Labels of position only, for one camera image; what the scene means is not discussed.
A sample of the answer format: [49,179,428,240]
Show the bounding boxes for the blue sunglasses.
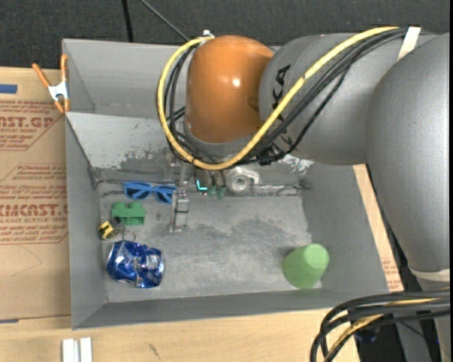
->
[122,180,177,205]

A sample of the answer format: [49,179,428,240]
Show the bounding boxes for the crushed blue can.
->
[105,240,165,289]

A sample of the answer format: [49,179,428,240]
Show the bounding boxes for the green cup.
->
[281,243,331,290]

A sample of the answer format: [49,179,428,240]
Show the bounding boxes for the silver tape roll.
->
[225,166,260,194]

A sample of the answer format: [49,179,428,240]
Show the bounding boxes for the green toy building block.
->
[110,201,147,226]

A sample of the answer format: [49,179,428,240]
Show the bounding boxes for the grey metal bin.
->
[61,38,392,330]

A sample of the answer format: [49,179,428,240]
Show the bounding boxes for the brown cardboard board red print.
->
[0,65,405,324]

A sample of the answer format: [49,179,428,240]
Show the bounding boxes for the yellow and black keychain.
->
[97,219,137,242]

